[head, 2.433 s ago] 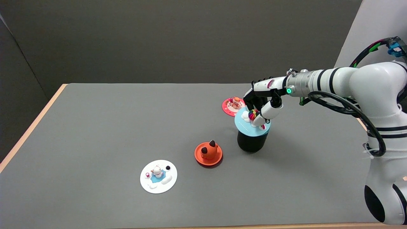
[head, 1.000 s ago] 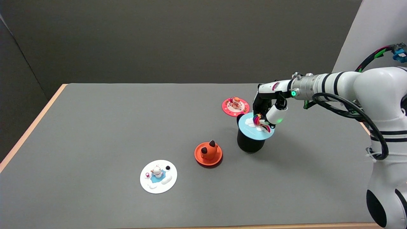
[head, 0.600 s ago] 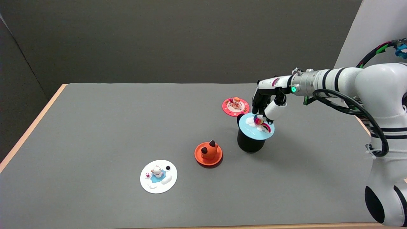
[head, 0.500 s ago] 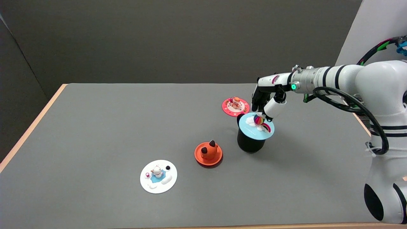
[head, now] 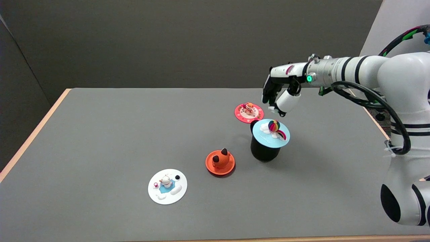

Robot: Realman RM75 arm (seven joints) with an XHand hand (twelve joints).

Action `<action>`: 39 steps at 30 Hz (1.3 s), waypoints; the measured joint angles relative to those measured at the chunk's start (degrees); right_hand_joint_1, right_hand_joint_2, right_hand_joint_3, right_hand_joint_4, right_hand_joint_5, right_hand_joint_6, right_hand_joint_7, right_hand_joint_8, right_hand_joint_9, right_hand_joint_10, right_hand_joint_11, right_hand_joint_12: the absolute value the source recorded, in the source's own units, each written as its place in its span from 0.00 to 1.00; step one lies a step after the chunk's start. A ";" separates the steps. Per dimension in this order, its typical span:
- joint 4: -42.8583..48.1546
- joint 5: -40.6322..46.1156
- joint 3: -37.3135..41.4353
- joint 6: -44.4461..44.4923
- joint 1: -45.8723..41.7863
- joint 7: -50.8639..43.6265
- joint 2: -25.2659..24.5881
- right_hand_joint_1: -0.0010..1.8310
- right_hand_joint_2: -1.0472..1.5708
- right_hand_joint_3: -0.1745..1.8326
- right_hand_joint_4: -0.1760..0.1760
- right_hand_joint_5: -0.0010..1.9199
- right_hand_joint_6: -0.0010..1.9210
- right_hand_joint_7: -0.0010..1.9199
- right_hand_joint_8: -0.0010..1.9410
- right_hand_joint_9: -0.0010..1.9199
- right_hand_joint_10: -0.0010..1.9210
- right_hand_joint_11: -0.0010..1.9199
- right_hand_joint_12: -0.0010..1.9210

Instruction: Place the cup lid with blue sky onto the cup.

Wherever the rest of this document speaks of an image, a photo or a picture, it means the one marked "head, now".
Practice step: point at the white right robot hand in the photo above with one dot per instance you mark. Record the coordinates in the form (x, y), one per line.
(285, 70)

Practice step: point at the sky blue balloon cup lid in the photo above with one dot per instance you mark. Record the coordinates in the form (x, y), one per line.
(265, 139)

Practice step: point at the pink figurine cup lid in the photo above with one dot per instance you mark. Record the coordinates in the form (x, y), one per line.
(243, 114)

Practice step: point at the white cat cup lid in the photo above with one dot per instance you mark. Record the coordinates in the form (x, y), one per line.
(168, 191)

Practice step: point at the black cup teal inside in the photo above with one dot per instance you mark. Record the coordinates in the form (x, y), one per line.
(263, 153)

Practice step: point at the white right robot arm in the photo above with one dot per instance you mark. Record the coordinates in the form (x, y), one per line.
(403, 77)

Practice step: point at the orange fox cup lid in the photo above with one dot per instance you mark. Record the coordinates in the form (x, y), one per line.
(220, 162)

